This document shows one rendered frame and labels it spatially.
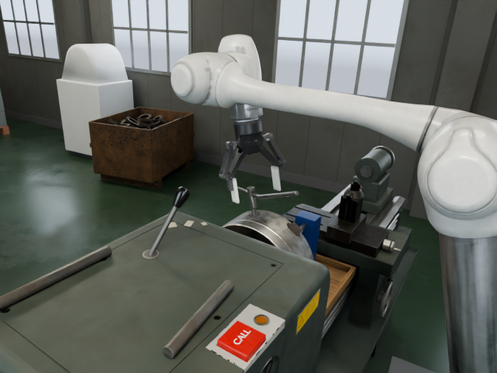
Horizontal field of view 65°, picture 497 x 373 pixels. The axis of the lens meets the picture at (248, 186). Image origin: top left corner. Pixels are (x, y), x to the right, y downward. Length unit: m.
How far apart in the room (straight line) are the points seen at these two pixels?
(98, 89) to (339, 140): 2.95
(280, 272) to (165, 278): 0.24
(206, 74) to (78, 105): 4.70
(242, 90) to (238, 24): 4.03
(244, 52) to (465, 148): 0.57
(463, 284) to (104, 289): 0.65
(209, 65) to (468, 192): 0.54
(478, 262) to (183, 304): 0.51
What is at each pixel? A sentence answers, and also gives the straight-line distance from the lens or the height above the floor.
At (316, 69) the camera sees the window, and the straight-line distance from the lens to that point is 4.45.
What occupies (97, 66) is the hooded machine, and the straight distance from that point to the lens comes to 5.30.
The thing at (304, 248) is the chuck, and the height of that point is 1.17.
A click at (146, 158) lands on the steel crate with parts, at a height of 0.39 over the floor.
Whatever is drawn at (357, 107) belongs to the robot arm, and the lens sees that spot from 0.88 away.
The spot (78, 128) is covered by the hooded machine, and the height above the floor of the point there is 0.41.
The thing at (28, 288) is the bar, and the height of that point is 1.27.
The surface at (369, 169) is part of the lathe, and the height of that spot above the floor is 1.10.
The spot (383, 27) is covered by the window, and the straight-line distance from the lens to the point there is 4.28.
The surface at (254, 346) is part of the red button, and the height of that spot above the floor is 1.27.
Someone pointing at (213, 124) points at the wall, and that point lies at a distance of 5.17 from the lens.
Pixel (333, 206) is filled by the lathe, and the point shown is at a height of 0.86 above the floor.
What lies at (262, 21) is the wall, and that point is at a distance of 4.71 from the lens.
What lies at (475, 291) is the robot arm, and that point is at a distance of 0.77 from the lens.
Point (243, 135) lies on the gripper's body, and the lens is 1.02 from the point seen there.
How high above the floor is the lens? 1.74
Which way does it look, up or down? 22 degrees down
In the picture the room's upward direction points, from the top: 3 degrees clockwise
